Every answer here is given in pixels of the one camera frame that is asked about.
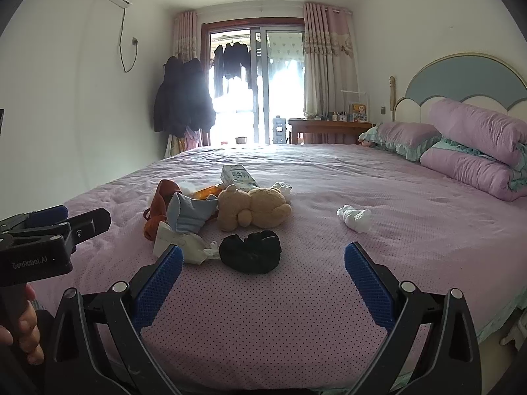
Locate blue grey face mask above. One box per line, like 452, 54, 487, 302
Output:
166, 193, 218, 234

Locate white paper tissue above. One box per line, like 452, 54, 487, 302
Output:
153, 222, 221, 265

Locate white sock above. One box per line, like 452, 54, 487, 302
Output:
337, 204, 372, 234

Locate white milk carton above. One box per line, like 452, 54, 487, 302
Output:
221, 164, 259, 192

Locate black cloth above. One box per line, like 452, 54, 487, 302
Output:
219, 230, 281, 275

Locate tan teddy bear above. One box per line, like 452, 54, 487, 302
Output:
217, 185, 292, 232

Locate white fluffy ball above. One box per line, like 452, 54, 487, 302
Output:
271, 182, 292, 201

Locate person left hand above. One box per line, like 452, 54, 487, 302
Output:
18, 284, 44, 366

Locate round bed purple sheet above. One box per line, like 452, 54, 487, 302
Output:
34, 145, 526, 390

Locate dark hanging coats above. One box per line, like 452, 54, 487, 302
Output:
153, 56, 216, 137

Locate purple folded quilt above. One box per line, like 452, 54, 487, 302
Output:
420, 98, 526, 201

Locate purple pillow green frill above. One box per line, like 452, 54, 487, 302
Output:
358, 121, 441, 162

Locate pink left curtain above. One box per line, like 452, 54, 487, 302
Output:
172, 11, 197, 63

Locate pink curtain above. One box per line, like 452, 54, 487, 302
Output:
172, 11, 197, 63
303, 2, 366, 119

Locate wooden desk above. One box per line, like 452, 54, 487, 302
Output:
288, 118, 374, 145

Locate blue white headboard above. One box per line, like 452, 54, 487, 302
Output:
389, 53, 526, 121

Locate pink right curtain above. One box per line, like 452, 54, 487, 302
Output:
303, 2, 366, 119

